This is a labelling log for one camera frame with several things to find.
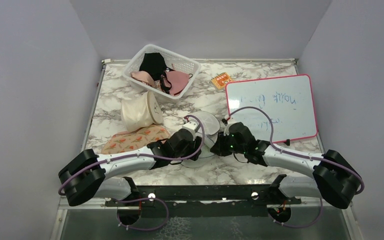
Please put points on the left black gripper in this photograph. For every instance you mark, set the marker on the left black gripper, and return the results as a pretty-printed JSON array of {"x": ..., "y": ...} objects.
[{"x": 194, "y": 146}]

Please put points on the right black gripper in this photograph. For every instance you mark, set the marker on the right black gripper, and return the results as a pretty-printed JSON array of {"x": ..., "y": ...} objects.
[{"x": 219, "y": 147}]

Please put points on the dusty pink black-trimmed bra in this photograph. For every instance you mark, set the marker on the dusty pink black-trimmed bra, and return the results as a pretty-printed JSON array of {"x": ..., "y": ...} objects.
[{"x": 173, "y": 82}]

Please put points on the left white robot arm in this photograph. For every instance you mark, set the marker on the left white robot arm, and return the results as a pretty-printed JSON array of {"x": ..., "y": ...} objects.
[{"x": 90, "y": 175}]

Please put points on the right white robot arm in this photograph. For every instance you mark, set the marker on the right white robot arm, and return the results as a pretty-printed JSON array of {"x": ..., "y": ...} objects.
[{"x": 325, "y": 175}]

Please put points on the cream cylindrical laundry bag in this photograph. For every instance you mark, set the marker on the cream cylindrical laundry bag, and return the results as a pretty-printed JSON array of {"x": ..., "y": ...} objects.
[{"x": 141, "y": 112}]

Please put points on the floral orange laundry bag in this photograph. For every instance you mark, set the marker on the floral orange laundry bag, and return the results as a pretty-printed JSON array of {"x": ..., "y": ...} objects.
[{"x": 123, "y": 142}]

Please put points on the pink satin bra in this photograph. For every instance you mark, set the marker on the pink satin bra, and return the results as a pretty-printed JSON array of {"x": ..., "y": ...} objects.
[{"x": 157, "y": 85}]

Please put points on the beige bra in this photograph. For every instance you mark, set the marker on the beige bra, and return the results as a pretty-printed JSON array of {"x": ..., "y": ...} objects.
[{"x": 144, "y": 77}]

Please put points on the orange card pack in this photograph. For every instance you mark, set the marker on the orange card pack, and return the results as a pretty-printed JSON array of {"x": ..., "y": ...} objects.
[{"x": 221, "y": 80}]

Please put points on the pink framed whiteboard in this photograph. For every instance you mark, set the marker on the pink framed whiteboard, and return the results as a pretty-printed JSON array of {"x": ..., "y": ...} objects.
[{"x": 277, "y": 108}]

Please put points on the white plastic basket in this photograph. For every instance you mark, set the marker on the white plastic basket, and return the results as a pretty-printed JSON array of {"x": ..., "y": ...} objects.
[{"x": 173, "y": 60}]

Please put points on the black garment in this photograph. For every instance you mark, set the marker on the black garment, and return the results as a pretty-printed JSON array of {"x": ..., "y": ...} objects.
[{"x": 154, "y": 64}]

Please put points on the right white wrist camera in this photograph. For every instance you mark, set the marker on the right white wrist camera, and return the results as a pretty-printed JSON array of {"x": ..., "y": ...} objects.
[{"x": 227, "y": 121}]

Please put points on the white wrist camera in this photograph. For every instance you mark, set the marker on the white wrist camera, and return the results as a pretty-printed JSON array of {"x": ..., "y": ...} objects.
[
  {"x": 191, "y": 126},
  {"x": 227, "y": 121}
]

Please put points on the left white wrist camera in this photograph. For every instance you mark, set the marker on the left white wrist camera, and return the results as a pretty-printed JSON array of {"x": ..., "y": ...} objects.
[{"x": 191, "y": 126}]

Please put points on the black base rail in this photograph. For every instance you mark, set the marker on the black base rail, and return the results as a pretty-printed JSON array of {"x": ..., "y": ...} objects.
[{"x": 195, "y": 201}]

